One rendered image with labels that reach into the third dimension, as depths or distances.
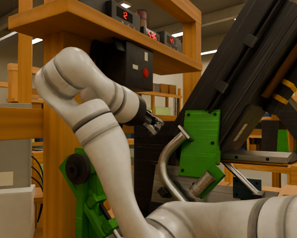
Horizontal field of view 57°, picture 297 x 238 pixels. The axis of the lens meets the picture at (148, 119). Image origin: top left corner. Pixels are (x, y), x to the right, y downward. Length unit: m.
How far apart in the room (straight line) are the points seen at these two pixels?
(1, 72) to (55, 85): 10.86
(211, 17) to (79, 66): 8.73
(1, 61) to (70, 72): 10.96
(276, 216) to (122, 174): 0.22
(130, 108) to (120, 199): 0.21
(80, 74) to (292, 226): 0.34
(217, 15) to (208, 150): 8.29
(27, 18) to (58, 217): 0.57
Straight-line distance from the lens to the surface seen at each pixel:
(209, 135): 0.85
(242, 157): 0.94
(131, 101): 0.56
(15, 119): 0.85
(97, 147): 0.43
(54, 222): 0.91
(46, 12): 0.80
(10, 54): 11.57
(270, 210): 0.32
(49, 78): 0.46
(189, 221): 0.45
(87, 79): 0.45
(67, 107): 0.46
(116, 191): 0.42
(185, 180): 0.88
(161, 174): 0.85
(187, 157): 0.86
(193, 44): 1.76
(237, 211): 0.35
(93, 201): 0.72
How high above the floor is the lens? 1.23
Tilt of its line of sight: 1 degrees up
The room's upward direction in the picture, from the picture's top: straight up
